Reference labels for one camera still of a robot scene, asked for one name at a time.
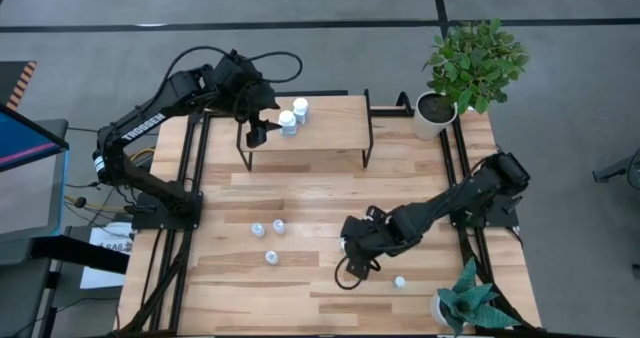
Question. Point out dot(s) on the blue screen monitor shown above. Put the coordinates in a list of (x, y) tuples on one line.
[(25, 143)]

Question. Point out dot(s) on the black orange striped mat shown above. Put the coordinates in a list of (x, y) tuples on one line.
[(12, 78)]

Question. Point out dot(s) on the white printed paper sheet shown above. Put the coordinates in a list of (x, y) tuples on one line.
[(107, 238)]

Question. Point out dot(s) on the black flat bar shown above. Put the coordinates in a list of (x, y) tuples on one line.
[(80, 253)]

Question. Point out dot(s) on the large white labelled medicine bottle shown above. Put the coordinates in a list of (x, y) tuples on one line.
[(300, 110), (343, 244), (287, 123)]

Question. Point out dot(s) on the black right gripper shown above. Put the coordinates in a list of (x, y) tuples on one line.
[(370, 238)]

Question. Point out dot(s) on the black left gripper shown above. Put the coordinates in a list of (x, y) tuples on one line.
[(257, 100)]

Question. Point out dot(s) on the small blue-white cap bottom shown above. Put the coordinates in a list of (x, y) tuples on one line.
[(271, 257)]

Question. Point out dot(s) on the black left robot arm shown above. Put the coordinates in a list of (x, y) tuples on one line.
[(145, 120)]

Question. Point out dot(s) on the teal broad-leaf plant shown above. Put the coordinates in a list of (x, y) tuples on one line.
[(470, 303)]

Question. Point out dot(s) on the large white plant pot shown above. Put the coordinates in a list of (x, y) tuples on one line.
[(434, 115)]

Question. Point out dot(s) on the wooden shelf with black frame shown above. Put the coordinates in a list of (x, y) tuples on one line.
[(330, 123)]

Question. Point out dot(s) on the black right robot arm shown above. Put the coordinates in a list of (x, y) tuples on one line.
[(450, 198)]

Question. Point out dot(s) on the small white plant pot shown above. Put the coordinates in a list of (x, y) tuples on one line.
[(437, 310)]

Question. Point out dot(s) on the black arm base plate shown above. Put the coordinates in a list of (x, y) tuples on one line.
[(505, 218), (155, 220)]

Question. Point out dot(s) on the black aluminium table frame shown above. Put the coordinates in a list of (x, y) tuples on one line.
[(202, 148)]

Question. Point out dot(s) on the leafy green plant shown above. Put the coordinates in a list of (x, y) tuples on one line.
[(475, 63)]

